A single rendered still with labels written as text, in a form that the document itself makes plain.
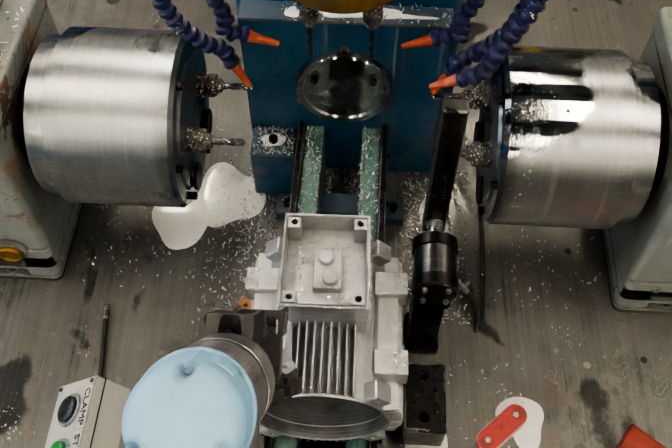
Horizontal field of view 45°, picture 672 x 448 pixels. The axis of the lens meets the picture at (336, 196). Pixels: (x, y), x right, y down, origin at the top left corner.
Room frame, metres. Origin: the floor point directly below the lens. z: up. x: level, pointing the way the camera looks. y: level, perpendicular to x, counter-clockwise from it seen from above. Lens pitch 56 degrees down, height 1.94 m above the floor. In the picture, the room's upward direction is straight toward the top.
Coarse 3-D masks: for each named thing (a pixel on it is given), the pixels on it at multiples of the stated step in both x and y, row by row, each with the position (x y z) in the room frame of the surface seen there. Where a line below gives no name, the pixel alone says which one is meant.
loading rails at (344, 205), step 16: (304, 128) 0.81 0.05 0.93; (320, 128) 0.82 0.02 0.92; (368, 128) 0.82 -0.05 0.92; (384, 128) 0.81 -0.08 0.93; (304, 144) 0.78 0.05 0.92; (320, 144) 0.78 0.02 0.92; (368, 144) 0.78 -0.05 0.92; (384, 144) 0.78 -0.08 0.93; (320, 160) 0.75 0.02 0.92; (368, 160) 0.75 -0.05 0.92; (384, 160) 0.74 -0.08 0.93; (320, 176) 0.72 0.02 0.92; (368, 176) 0.72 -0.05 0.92; (384, 176) 0.71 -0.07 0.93; (304, 192) 0.69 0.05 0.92; (320, 192) 0.71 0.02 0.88; (368, 192) 0.69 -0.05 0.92; (384, 192) 0.68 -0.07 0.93; (288, 208) 0.73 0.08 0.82; (304, 208) 0.66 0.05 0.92; (320, 208) 0.71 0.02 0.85; (336, 208) 0.71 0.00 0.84; (352, 208) 0.71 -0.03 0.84; (384, 208) 0.66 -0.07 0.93; (400, 208) 0.73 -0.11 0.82; (384, 224) 0.63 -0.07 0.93; (400, 224) 0.70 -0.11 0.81; (384, 240) 0.60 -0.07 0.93
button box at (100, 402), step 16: (80, 384) 0.33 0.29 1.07; (96, 384) 0.32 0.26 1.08; (112, 384) 0.33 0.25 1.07; (80, 400) 0.31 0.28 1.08; (96, 400) 0.31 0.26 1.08; (112, 400) 0.31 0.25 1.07; (80, 416) 0.29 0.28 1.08; (96, 416) 0.29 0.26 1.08; (112, 416) 0.30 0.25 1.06; (64, 432) 0.28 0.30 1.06; (80, 432) 0.27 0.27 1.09; (96, 432) 0.27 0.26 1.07; (112, 432) 0.28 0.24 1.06
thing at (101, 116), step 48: (48, 48) 0.77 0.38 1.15; (96, 48) 0.75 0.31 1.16; (144, 48) 0.75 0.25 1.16; (192, 48) 0.80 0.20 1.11; (48, 96) 0.68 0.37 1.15; (96, 96) 0.68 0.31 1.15; (144, 96) 0.68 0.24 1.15; (192, 96) 0.74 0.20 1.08; (48, 144) 0.64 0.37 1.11; (96, 144) 0.64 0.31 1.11; (144, 144) 0.63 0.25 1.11; (192, 144) 0.67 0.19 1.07; (96, 192) 0.61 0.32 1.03; (144, 192) 0.61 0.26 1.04; (192, 192) 0.66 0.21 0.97
